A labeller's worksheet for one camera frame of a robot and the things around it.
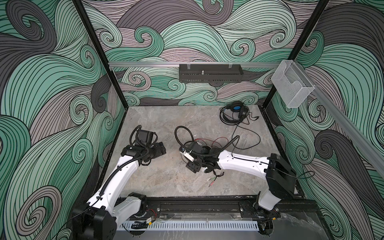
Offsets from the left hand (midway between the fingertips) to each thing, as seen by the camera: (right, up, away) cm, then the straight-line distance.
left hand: (160, 149), depth 81 cm
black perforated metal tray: (+30, +47, +16) cm, 59 cm away
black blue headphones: (+52, +22, +35) cm, 67 cm away
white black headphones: (+12, +2, -8) cm, 14 cm away
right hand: (+17, -6, +2) cm, 18 cm away
